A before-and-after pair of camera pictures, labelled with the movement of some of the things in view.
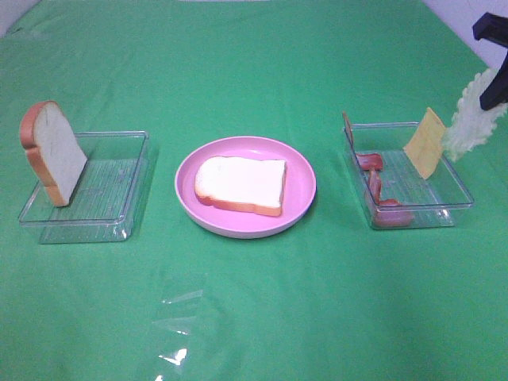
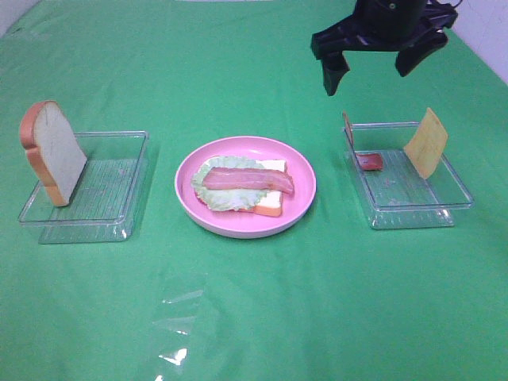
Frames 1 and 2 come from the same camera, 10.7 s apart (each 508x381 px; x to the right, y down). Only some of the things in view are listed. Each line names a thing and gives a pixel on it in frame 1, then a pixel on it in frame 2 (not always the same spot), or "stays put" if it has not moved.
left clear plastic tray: x=104 y=205 stays put
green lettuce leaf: x=471 y=125 to x=223 y=198
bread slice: x=54 y=149 stays put
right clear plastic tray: x=394 y=194 stays put
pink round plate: x=299 y=194 stays put
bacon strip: x=389 y=213 to x=248 y=178
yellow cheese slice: x=425 y=148 stays put
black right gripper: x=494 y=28 to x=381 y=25
